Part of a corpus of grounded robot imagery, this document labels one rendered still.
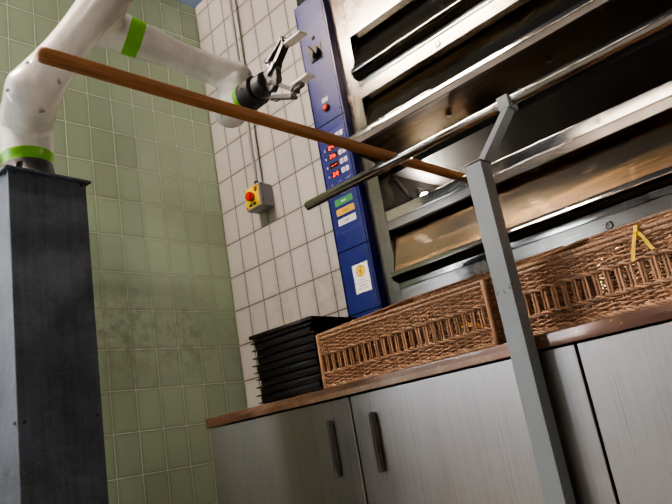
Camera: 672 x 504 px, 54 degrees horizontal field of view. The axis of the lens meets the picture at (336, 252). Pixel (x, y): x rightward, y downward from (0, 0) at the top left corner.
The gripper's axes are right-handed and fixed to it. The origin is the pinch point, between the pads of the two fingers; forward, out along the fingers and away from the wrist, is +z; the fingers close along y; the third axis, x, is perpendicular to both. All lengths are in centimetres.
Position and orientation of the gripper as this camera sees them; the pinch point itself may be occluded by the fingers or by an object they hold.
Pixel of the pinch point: (304, 55)
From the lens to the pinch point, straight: 194.3
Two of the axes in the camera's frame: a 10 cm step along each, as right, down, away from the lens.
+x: -7.0, -0.8, -7.1
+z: 7.0, -3.1, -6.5
